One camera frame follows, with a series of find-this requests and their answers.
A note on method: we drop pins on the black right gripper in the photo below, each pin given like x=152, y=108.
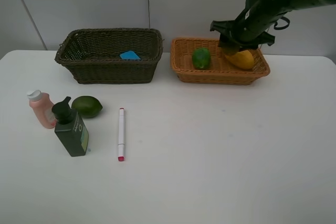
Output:
x=247, y=31

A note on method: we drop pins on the yellow mango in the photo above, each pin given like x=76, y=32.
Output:
x=242, y=60

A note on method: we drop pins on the bright green lime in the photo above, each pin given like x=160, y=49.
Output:
x=201, y=58

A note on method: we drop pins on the blue whiteboard eraser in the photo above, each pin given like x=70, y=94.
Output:
x=129, y=55

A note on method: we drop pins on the pink bottle white cap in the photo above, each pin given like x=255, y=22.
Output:
x=41, y=105

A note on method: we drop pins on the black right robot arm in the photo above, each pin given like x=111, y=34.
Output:
x=272, y=11

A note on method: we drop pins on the orange wicker basket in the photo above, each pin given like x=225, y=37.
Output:
x=220, y=71

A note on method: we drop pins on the dark brown wicker basket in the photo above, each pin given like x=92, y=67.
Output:
x=93, y=55

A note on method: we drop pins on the white marker pink caps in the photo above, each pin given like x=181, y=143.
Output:
x=121, y=136

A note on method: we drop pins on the dark green lime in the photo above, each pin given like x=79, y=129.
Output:
x=87, y=106

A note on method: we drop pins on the dark green pump bottle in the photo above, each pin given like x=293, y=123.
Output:
x=70, y=128

